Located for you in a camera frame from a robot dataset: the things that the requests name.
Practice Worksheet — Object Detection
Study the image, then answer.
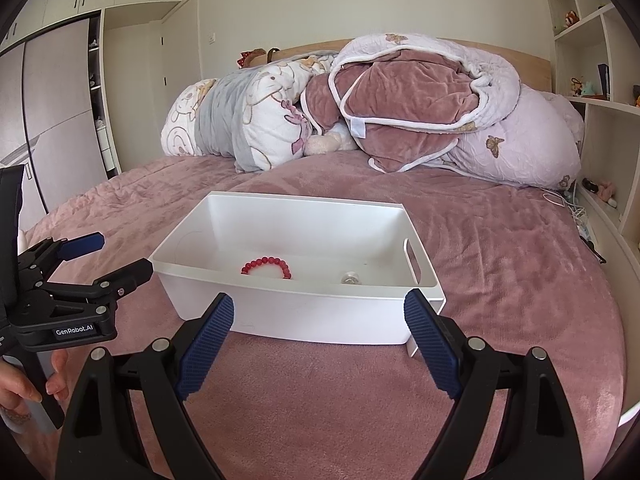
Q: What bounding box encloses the red bead bracelet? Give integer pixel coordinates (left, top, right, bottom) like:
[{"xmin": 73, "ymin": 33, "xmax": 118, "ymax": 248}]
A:
[{"xmin": 240, "ymin": 254, "xmax": 294, "ymax": 281}]

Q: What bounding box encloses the person's left hand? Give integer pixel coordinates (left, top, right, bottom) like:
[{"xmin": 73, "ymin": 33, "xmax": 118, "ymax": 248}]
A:
[{"xmin": 0, "ymin": 349, "xmax": 70, "ymax": 416}]

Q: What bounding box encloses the grey sliding wardrobe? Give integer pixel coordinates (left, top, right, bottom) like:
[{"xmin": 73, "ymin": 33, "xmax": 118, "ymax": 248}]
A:
[{"xmin": 1, "ymin": 0, "xmax": 181, "ymax": 231}]

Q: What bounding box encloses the pink plush bed blanket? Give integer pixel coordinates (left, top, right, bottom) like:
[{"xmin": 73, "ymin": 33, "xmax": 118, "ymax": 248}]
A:
[{"xmin": 27, "ymin": 152, "xmax": 626, "ymax": 479}]

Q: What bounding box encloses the white plastic storage bin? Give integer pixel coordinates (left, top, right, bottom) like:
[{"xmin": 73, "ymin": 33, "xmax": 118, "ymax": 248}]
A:
[{"xmin": 150, "ymin": 192, "xmax": 446, "ymax": 346}]

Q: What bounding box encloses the bear print grey duvet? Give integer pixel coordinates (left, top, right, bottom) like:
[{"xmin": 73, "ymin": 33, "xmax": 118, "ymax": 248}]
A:
[{"xmin": 160, "ymin": 51, "xmax": 348, "ymax": 172}]

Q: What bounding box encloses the pink plush toy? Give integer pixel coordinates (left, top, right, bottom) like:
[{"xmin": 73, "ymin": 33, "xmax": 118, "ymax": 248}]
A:
[{"xmin": 304, "ymin": 127, "xmax": 358, "ymax": 156}]

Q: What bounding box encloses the lilac butterfly pillow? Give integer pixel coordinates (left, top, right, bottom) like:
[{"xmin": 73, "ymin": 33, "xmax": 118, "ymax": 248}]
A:
[{"xmin": 442, "ymin": 84, "xmax": 585, "ymax": 191}]

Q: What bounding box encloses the mauve velvet folded quilt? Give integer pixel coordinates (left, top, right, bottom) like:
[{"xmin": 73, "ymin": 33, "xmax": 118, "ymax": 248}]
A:
[{"xmin": 304, "ymin": 32, "xmax": 521, "ymax": 174}]

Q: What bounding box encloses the wooden headboard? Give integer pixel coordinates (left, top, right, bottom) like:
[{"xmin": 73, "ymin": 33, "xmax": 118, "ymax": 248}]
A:
[{"xmin": 248, "ymin": 38, "xmax": 553, "ymax": 92}]

